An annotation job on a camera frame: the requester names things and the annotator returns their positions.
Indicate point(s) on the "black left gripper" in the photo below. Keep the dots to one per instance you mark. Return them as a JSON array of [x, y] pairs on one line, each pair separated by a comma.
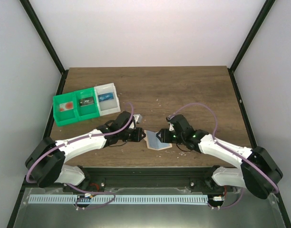
[[137, 137]]

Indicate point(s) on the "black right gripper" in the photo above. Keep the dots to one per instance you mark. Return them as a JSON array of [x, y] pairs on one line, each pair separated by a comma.
[[164, 138]]

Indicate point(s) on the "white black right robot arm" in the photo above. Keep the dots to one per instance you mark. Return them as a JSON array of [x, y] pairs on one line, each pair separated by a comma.
[[253, 169]]

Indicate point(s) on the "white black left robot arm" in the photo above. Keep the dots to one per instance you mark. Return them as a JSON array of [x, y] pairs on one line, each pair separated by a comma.
[[47, 163]]

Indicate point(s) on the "blue credit card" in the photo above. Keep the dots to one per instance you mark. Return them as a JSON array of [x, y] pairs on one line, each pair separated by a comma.
[[105, 97]]

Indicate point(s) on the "black vip card in bin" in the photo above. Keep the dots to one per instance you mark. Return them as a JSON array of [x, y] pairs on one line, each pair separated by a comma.
[[86, 101]]

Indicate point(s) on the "white red card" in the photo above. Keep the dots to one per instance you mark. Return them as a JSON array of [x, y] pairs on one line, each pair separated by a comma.
[[66, 106]]

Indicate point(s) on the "white plastic bin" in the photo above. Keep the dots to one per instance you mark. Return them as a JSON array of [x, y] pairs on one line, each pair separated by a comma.
[[110, 106]]

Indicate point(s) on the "green plastic bin middle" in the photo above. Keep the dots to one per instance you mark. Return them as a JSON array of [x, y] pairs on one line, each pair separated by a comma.
[[87, 106]]

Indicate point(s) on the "green plastic bin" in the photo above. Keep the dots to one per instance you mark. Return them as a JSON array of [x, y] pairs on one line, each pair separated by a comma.
[[66, 117], [87, 106]]

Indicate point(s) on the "green plastic bin left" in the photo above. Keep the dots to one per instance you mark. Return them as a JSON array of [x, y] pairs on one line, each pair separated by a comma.
[[66, 117]]

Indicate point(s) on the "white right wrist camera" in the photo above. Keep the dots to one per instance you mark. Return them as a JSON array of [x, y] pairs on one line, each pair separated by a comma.
[[171, 129]]

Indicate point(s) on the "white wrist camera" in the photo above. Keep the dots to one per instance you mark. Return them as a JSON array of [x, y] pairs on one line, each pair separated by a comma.
[[171, 129], [138, 118]]

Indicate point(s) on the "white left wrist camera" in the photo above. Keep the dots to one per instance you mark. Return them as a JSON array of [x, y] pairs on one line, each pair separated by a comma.
[[138, 118]]

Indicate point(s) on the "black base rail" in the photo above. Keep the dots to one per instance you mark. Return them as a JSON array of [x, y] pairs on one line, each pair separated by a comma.
[[195, 179]]

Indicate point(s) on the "metal base plate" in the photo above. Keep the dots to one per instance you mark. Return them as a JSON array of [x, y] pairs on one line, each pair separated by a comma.
[[241, 210]]

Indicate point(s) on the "light blue slotted cable duct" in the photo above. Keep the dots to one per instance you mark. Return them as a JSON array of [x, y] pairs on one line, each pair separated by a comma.
[[119, 199]]

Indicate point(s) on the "black frame post left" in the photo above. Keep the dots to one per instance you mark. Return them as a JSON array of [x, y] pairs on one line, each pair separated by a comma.
[[26, 4]]

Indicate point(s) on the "black frame post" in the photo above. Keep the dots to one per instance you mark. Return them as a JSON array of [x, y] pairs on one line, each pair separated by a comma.
[[267, 6], [26, 4]]

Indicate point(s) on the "black frame post right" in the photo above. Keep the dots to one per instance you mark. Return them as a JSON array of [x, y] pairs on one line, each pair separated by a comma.
[[267, 6]]

